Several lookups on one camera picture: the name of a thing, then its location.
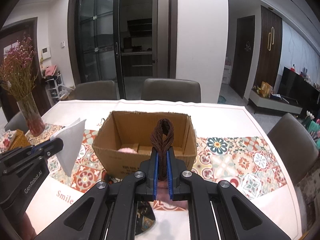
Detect glass vase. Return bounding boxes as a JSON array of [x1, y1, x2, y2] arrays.
[[16, 92, 46, 137]]

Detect sliding glass door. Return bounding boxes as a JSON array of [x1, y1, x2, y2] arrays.
[[75, 0, 120, 85]]

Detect white television cabinet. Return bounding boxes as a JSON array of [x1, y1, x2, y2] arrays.
[[247, 89, 303, 115]]

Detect white storage box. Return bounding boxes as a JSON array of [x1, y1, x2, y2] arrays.
[[221, 65, 232, 85]]

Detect dried pink flowers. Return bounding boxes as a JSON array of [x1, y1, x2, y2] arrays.
[[0, 36, 40, 100]]

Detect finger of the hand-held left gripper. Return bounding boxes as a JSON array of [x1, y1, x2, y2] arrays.
[[0, 151, 54, 177], [0, 138, 64, 164]]

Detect brown cardboard box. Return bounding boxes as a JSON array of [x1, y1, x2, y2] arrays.
[[92, 111, 197, 180]]

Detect white cloth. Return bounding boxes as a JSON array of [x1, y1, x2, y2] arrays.
[[50, 118, 86, 178]]

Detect yellow gift boxes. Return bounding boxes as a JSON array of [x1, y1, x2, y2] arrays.
[[260, 81, 273, 97]]

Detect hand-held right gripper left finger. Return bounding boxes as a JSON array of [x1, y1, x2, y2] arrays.
[[32, 151, 160, 240]]

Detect brown knitted scrunchie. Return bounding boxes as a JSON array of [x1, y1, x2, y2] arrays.
[[149, 118, 175, 182]]

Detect pink plush hat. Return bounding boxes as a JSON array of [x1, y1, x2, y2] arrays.
[[42, 65, 58, 77]]

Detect grey dining chair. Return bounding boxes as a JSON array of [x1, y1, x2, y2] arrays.
[[4, 110, 28, 132], [266, 112, 319, 185], [141, 78, 202, 103], [74, 80, 118, 100]]

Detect mauve pink cloth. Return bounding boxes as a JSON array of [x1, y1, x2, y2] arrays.
[[156, 180, 189, 208]]

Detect slatted door with gold handle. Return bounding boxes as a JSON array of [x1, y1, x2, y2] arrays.
[[254, 5, 283, 90]]

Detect black television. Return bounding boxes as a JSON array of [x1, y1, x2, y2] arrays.
[[278, 67, 320, 105]]

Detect black floral cloth pouch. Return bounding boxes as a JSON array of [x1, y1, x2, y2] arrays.
[[136, 201, 157, 235]]

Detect woven tissue box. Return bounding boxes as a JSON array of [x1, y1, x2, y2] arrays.
[[9, 129, 32, 152]]

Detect pile of colourful toys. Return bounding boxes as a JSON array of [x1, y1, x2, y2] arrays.
[[301, 110, 320, 140]]

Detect dark interior door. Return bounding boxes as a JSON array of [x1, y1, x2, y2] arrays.
[[229, 16, 256, 99]]

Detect white shoe rack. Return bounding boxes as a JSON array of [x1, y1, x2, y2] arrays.
[[45, 74, 63, 103]]

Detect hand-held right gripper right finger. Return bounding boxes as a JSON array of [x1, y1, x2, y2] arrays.
[[166, 149, 299, 240]]

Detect glass vase dried flowers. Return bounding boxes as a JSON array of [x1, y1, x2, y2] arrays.
[[0, 17, 50, 123]]

